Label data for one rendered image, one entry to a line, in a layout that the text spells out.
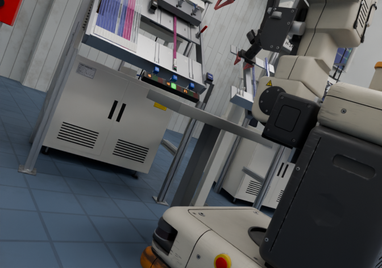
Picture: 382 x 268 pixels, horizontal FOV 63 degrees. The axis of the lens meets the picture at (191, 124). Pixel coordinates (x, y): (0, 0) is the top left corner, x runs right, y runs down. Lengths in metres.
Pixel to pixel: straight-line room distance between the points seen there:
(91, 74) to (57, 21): 2.68
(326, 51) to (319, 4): 0.17
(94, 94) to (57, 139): 0.34
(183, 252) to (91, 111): 1.18
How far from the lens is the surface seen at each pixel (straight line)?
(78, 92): 1.94
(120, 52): 1.64
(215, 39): 6.08
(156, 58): 1.74
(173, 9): 2.11
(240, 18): 6.45
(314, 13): 1.22
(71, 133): 1.98
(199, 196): 2.05
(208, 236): 0.98
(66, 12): 4.58
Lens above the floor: 0.61
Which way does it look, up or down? 4 degrees down
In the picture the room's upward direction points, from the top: 23 degrees clockwise
